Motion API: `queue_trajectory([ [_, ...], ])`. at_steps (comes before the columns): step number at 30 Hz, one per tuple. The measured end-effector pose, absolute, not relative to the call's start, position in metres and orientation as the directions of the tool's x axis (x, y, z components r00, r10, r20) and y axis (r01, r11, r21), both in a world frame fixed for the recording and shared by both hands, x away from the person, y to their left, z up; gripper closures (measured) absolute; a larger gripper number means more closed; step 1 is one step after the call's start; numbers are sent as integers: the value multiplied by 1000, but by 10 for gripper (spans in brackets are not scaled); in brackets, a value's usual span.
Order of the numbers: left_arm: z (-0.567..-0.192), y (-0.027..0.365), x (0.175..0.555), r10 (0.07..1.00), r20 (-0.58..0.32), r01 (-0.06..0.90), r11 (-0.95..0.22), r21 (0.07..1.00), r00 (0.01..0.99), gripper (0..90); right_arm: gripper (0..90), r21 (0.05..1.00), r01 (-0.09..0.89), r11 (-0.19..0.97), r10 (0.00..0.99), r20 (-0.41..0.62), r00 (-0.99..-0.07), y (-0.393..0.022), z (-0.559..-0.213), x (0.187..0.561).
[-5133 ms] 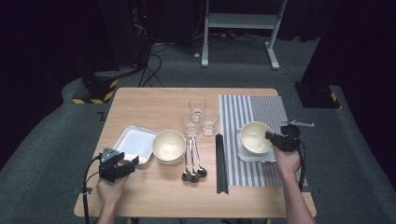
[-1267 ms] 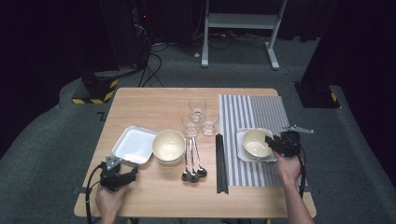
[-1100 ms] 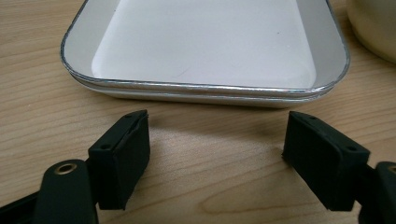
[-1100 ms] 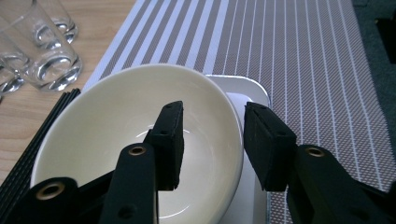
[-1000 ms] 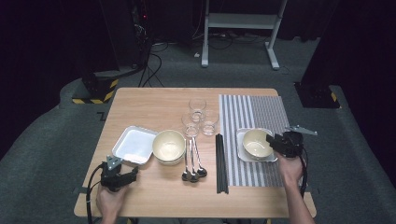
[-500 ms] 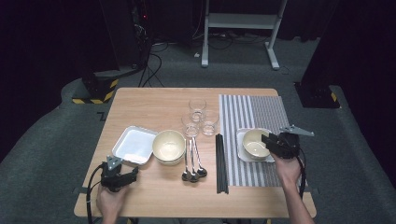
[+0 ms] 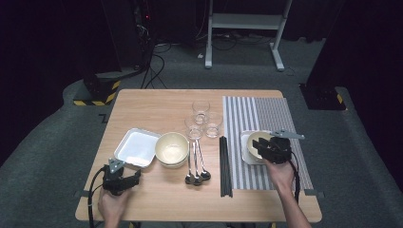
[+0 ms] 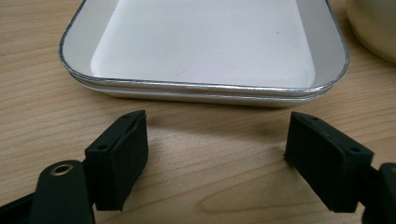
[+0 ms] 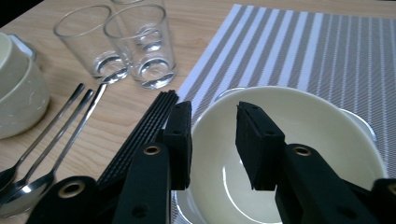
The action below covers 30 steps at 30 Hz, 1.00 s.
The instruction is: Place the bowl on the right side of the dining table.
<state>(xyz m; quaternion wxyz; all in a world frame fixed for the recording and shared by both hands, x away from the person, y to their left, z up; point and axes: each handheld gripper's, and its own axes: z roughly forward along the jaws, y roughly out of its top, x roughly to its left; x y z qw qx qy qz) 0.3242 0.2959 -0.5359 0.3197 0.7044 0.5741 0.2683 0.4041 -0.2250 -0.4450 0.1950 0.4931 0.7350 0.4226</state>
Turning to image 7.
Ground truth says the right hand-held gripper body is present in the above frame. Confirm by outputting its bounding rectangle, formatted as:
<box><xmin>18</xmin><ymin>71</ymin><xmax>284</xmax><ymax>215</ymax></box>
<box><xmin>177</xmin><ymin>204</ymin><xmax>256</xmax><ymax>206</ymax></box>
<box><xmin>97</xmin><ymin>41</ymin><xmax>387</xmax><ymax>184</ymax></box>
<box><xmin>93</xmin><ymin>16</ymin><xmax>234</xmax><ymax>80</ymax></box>
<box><xmin>259</xmin><ymin>128</ymin><xmax>306</xmax><ymax>165</ymax></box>

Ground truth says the white square plate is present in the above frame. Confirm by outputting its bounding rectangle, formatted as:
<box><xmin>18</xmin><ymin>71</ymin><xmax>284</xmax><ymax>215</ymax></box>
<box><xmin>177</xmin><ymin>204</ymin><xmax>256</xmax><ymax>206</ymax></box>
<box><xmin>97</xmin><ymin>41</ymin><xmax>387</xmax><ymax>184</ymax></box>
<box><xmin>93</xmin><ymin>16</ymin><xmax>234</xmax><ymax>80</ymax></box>
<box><xmin>240</xmin><ymin>130</ymin><xmax>274</xmax><ymax>165</ymax></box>
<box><xmin>113</xmin><ymin>127</ymin><xmax>162</xmax><ymax>169</ymax></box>

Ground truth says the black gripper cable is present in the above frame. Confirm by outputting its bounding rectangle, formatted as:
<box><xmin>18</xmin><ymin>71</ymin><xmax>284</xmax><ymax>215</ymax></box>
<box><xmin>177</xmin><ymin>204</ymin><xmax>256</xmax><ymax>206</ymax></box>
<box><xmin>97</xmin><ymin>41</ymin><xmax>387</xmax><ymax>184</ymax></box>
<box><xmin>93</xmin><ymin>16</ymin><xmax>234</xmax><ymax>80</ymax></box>
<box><xmin>87</xmin><ymin>166</ymin><xmax>107</xmax><ymax>228</ymax></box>
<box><xmin>289</xmin><ymin>151</ymin><xmax>302</xmax><ymax>203</ymax></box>

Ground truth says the clear drinking glass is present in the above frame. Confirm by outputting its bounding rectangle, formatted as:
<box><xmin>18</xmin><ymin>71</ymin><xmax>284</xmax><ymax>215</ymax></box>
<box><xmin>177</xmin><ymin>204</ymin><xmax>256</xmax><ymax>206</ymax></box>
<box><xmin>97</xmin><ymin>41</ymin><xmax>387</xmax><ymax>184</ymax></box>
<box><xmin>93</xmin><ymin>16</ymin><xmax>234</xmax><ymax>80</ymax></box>
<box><xmin>191</xmin><ymin>100</ymin><xmax>211</xmax><ymax>125</ymax></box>
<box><xmin>204</xmin><ymin>111</ymin><xmax>224</xmax><ymax>139</ymax></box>
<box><xmin>184</xmin><ymin>115</ymin><xmax>204</xmax><ymax>141</ymax></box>

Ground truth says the bundle of black chopsticks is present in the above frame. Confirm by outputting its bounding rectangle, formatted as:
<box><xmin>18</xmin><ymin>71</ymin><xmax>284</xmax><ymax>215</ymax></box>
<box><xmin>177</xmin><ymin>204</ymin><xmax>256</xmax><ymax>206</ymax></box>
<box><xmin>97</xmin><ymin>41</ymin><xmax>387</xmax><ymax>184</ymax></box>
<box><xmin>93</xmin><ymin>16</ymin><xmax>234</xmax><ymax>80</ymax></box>
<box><xmin>219</xmin><ymin>136</ymin><xmax>234</xmax><ymax>199</ymax></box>

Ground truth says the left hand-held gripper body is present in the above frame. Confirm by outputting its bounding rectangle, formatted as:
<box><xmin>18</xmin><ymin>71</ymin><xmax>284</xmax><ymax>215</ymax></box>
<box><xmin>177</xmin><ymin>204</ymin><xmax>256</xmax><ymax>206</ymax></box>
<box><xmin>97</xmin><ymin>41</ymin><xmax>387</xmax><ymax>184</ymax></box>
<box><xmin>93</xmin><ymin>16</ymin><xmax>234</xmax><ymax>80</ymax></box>
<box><xmin>102</xmin><ymin>157</ymin><xmax>127</xmax><ymax>197</ymax></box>

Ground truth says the brown white striped placemat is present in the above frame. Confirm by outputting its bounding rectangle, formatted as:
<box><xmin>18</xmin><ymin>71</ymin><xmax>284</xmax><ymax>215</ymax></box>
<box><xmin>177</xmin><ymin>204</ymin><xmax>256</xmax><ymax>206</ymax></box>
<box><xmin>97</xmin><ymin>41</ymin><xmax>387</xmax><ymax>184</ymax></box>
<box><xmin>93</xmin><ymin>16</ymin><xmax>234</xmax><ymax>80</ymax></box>
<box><xmin>222</xmin><ymin>95</ymin><xmax>315</xmax><ymax>191</ymax></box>

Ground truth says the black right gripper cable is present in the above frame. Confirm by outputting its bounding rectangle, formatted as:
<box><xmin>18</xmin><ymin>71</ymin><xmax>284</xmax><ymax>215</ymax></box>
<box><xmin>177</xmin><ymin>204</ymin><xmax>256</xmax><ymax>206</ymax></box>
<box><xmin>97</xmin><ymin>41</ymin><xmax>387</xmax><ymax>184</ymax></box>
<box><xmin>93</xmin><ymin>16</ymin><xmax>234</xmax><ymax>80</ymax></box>
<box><xmin>289</xmin><ymin>151</ymin><xmax>302</xmax><ymax>203</ymax></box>

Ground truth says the person's left hand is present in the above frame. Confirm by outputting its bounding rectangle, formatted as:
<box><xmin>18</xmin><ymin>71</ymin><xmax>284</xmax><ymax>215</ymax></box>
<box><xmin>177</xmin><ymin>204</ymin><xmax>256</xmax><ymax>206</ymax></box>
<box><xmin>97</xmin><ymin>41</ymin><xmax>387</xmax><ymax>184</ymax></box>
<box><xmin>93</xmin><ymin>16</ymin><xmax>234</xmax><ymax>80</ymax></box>
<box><xmin>97</xmin><ymin>189</ymin><xmax>134</xmax><ymax>221</ymax></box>

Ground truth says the black floor cable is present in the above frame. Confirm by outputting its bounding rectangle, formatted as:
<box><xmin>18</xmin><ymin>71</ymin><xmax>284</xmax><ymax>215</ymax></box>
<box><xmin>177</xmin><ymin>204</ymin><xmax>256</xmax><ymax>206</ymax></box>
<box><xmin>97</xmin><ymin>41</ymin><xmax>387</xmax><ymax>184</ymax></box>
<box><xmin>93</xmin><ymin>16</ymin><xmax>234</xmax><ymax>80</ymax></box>
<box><xmin>139</xmin><ymin>41</ymin><xmax>174</xmax><ymax>90</ymax></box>

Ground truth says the white metal stand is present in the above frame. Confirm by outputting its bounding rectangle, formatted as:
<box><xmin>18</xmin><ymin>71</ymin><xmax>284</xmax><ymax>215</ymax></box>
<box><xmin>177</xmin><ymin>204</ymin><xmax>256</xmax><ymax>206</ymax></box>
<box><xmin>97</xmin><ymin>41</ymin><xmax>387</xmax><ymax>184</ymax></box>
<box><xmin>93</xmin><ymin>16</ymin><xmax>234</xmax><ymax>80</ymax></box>
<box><xmin>203</xmin><ymin>0</ymin><xmax>294</xmax><ymax>72</ymax></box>

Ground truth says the black stand yellow-striped base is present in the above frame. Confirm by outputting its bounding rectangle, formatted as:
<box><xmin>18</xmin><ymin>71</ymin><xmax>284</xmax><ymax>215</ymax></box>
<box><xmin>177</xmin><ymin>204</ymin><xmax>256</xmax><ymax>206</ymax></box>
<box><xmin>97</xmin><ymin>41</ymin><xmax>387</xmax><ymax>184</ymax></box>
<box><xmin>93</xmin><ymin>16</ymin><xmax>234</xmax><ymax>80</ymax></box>
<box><xmin>298</xmin><ymin>0</ymin><xmax>350</xmax><ymax>111</ymax></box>
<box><xmin>72</xmin><ymin>0</ymin><xmax>123</xmax><ymax>107</ymax></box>

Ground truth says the dark curtain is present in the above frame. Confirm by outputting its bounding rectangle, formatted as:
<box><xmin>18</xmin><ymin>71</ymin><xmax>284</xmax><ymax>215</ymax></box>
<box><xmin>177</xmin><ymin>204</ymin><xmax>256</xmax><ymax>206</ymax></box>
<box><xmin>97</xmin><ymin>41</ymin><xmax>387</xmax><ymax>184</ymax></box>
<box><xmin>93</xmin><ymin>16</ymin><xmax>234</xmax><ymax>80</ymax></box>
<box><xmin>345</xmin><ymin>0</ymin><xmax>403</xmax><ymax>184</ymax></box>
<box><xmin>0</xmin><ymin>0</ymin><xmax>84</xmax><ymax>160</ymax></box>

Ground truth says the dark equipment rack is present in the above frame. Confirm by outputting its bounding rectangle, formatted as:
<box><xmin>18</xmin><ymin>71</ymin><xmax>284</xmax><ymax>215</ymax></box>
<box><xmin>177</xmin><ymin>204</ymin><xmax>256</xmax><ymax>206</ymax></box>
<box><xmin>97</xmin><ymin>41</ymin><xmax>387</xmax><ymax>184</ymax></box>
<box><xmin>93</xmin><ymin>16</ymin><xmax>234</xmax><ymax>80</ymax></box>
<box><xmin>126</xmin><ymin>0</ymin><xmax>160</xmax><ymax>70</ymax></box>

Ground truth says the person's right hand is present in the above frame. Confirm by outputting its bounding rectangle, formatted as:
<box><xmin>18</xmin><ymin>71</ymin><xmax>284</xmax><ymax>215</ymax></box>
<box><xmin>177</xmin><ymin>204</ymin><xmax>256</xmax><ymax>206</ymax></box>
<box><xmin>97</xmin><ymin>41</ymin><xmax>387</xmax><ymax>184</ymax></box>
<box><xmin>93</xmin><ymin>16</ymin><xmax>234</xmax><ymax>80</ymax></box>
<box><xmin>264</xmin><ymin>158</ymin><xmax>297</xmax><ymax>194</ymax></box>

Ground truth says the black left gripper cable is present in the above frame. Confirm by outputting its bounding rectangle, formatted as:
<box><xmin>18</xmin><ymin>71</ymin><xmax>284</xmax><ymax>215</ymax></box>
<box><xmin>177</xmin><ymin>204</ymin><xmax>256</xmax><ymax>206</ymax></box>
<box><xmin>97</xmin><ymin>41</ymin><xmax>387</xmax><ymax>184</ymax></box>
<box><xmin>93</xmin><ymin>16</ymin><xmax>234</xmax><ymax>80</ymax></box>
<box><xmin>87</xmin><ymin>166</ymin><xmax>107</xmax><ymax>228</ymax></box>

